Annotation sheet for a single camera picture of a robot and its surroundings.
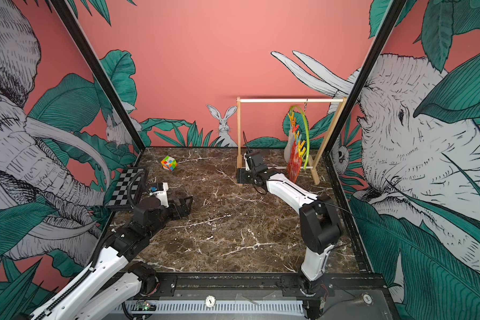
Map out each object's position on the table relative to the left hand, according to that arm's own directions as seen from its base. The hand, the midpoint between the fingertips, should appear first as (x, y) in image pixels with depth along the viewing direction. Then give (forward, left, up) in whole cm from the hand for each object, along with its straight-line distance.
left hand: (186, 197), depth 77 cm
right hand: (+15, -22, -4) cm, 27 cm away
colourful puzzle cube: (+31, +17, -15) cm, 38 cm away
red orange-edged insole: (+17, -47, -4) cm, 51 cm away
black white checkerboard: (+16, +35, -17) cm, 42 cm away
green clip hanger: (+49, -56, -1) cm, 74 cm away
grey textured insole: (+33, -48, -6) cm, 58 cm away
